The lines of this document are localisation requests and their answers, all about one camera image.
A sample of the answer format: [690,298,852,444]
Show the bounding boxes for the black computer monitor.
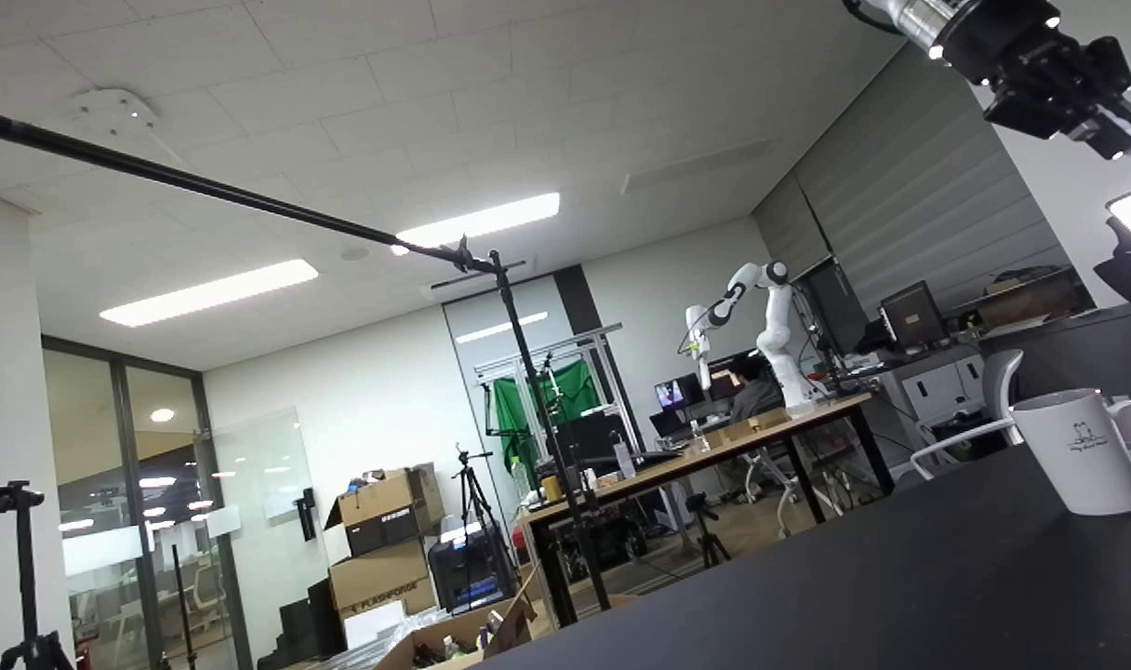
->
[883,283,943,355]

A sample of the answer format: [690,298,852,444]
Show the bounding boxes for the white ceramic mug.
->
[1010,387,1131,518]

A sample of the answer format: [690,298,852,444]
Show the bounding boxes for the wooden long desk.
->
[524,396,893,626]

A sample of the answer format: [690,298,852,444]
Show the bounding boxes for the black light stand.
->
[488,248,609,611]

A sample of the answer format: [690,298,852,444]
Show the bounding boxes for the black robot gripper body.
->
[942,0,1131,162]

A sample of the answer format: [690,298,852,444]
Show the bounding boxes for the black camera tripod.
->
[0,480,75,670]

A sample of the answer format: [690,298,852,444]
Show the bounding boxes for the green cloth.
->
[488,361,599,473]

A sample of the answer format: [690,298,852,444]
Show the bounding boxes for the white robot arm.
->
[842,0,1131,162]

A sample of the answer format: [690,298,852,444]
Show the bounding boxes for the stacked cardboard boxes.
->
[328,461,442,617]

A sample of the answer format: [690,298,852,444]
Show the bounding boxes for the black boom pole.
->
[0,116,507,276]

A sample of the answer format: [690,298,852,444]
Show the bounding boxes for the white office chair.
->
[909,351,1023,480]

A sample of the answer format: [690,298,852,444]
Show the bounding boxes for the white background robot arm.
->
[679,260,816,410]

